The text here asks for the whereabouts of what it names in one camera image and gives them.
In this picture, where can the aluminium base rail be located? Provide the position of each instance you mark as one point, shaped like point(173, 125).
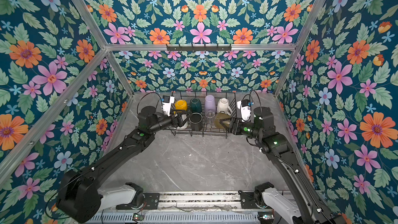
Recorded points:
point(191, 207)

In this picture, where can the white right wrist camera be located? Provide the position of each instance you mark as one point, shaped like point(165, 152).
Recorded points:
point(245, 109)

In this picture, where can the yellow plastic cup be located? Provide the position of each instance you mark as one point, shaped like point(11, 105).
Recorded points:
point(181, 105)

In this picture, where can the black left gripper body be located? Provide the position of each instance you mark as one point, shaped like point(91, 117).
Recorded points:
point(175, 123)

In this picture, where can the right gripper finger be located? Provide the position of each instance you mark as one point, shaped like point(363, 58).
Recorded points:
point(228, 120)
point(231, 129)

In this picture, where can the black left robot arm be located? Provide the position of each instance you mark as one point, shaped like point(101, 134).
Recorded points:
point(80, 195)

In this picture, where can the black mug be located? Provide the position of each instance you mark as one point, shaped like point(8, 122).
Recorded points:
point(196, 122)

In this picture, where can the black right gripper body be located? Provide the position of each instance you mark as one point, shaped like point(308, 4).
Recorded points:
point(249, 129)

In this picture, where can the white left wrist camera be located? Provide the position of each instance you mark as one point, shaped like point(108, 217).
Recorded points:
point(167, 102)

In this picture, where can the lilac plastic cup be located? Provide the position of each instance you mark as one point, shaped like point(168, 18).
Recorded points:
point(210, 105)

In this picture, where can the small green circuit board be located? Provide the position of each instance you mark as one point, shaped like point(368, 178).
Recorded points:
point(138, 217)

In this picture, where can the black wire dish rack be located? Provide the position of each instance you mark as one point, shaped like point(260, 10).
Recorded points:
point(187, 96)

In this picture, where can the black wall hook rail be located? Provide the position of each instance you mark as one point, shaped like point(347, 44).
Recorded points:
point(204, 47)

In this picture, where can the cream ceramic mug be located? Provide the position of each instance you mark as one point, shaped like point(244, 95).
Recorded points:
point(223, 106)

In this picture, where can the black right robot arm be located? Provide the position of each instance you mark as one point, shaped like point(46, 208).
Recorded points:
point(307, 207)

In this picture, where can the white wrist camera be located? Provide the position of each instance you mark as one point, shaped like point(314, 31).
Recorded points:
point(245, 109)
point(167, 102)

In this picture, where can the clear glass cup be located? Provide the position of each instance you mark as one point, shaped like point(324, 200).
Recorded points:
point(210, 116)

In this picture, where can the olive green glass cup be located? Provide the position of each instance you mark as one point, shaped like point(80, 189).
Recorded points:
point(218, 121)

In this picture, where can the cream and green mug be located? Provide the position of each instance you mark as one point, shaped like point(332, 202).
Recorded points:
point(196, 105)

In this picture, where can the red and white mug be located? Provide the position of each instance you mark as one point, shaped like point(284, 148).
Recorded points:
point(185, 123)

